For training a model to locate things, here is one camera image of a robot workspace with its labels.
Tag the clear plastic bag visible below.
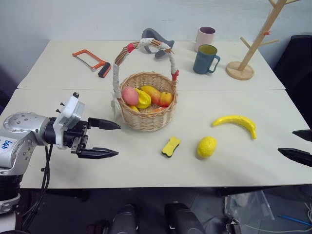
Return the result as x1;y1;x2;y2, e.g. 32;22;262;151
223;190;277;234

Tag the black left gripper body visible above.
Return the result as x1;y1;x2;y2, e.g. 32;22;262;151
63;118;90;155

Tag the yellow banana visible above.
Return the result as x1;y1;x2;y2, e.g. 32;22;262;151
211;115;257;140

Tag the orange hacksaw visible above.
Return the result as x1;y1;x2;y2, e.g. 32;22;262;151
72;49;112;78

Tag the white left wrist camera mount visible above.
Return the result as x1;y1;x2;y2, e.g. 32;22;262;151
52;92;86;150

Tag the pink cup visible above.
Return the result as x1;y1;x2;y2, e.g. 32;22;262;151
194;26;216;53

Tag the yellow starfruit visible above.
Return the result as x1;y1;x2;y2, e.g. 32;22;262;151
135;87;152;110

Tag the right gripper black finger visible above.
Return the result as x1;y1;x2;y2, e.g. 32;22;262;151
277;147;312;168
292;130;312;142

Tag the wicker basket with wrapped handle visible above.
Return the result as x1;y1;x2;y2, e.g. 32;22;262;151
110;38;180;132

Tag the dark rounded shape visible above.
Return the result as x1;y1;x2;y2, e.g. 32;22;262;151
111;204;140;234

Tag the yellow black sponge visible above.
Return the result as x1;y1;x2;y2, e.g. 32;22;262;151
160;136;181;157

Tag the red apple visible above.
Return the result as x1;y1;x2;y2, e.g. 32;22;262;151
121;87;139;106

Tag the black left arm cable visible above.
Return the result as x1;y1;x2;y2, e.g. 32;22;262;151
20;143;54;231

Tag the orange yellow mango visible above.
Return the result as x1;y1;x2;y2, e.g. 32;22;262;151
141;85;162;106

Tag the blue pen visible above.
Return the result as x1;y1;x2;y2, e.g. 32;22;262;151
279;214;312;226

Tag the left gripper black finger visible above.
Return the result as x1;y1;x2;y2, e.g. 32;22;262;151
88;117;121;131
77;147;119;160

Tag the grey plastic curved holder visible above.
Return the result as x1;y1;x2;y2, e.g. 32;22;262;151
141;28;175;59

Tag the orange yellow persimmon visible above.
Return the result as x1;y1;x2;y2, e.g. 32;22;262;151
159;92;174;108

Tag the blue mug with yellow inside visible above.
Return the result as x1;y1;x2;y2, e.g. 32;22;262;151
193;44;221;75

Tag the white cable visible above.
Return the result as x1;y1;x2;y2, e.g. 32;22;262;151
303;201;312;222

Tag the wooden mug tree stand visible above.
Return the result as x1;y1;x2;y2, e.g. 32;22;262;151
225;0;303;80

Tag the yellow lemon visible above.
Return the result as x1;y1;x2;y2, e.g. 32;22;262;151
196;136;217;159

